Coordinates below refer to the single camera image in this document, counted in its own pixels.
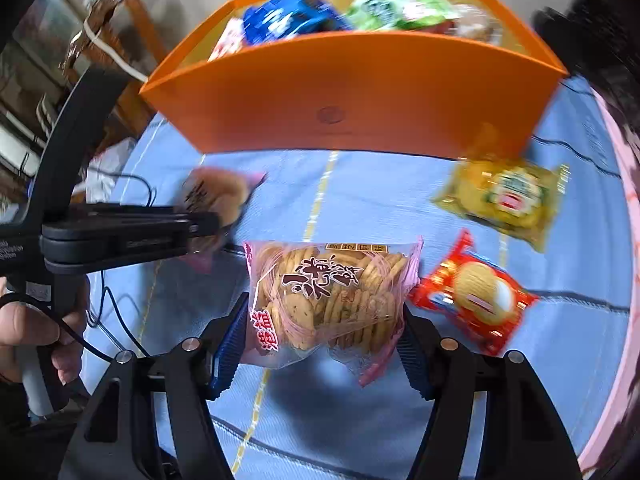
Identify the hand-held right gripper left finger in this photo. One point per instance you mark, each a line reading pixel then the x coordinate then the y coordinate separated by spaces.
pixel 227 360

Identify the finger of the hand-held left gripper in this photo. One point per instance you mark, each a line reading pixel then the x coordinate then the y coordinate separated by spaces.
pixel 130 245
pixel 140 212

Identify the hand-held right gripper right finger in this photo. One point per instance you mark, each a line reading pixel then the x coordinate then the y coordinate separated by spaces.
pixel 415 365

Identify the pink packet of buns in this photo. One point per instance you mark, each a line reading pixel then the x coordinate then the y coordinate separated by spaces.
pixel 220 192

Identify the pink packet of cookies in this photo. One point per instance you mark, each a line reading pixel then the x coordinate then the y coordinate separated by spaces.
pixel 330 300

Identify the pink white strawberry packet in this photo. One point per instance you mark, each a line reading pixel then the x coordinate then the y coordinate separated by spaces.
pixel 227 42

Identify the blue snack packet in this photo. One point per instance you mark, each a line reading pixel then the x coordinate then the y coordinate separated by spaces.
pixel 285 17

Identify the orange cardboard box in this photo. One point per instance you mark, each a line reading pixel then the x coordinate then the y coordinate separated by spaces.
pixel 375 85

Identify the clear bread packet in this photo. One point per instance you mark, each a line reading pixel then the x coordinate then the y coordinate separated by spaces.
pixel 475 22

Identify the person's left hand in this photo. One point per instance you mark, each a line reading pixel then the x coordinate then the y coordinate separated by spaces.
pixel 25 325

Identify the white plastic bag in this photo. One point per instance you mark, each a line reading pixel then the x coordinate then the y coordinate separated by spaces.
pixel 112 160

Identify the red cake packet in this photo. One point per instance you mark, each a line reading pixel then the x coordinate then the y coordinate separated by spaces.
pixel 475 295

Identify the framed picture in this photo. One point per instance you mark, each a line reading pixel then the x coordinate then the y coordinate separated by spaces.
pixel 45 25

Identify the brown wooden chair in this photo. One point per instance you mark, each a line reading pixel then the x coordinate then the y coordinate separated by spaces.
pixel 142 20

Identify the blue striped tablecloth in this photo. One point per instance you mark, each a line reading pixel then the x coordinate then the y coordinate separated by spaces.
pixel 350 200

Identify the yellow green pastry packet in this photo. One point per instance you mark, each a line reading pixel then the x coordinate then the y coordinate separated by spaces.
pixel 500 200

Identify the pink cloth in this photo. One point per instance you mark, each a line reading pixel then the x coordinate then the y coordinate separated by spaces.
pixel 627 310

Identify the dark carved wooden furniture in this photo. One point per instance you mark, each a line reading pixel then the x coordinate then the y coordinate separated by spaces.
pixel 600 50

